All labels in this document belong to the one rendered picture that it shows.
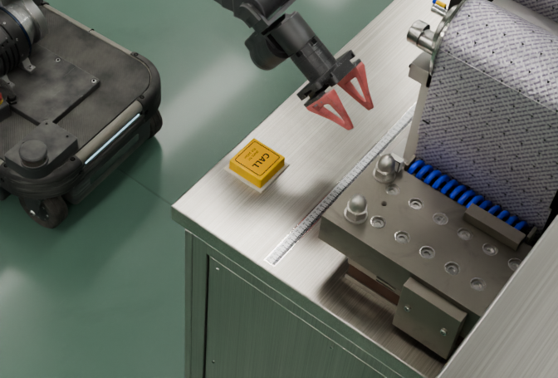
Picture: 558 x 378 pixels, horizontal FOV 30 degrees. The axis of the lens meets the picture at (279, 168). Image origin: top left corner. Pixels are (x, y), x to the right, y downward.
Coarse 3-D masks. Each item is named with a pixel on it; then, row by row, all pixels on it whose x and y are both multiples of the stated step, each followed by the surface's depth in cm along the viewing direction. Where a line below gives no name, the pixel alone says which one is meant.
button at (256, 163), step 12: (252, 144) 182; (240, 156) 180; (252, 156) 180; (264, 156) 180; (276, 156) 181; (240, 168) 179; (252, 168) 179; (264, 168) 179; (276, 168) 180; (252, 180) 179; (264, 180) 178
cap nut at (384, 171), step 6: (384, 156) 163; (390, 156) 163; (378, 162) 164; (384, 162) 162; (390, 162) 162; (378, 168) 164; (384, 168) 163; (390, 168) 163; (378, 174) 164; (384, 174) 163; (390, 174) 164; (378, 180) 165; (384, 180) 164; (390, 180) 165
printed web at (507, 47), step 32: (480, 0) 152; (544, 0) 165; (448, 32) 150; (480, 32) 148; (512, 32) 147; (544, 32) 148; (480, 64) 149; (512, 64) 146; (544, 64) 145; (544, 96) 145
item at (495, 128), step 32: (448, 64) 152; (448, 96) 156; (480, 96) 152; (512, 96) 148; (448, 128) 160; (480, 128) 156; (512, 128) 152; (544, 128) 148; (480, 160) 160; (512, 160) 156; (544, 160) 152; (544, 192) 156
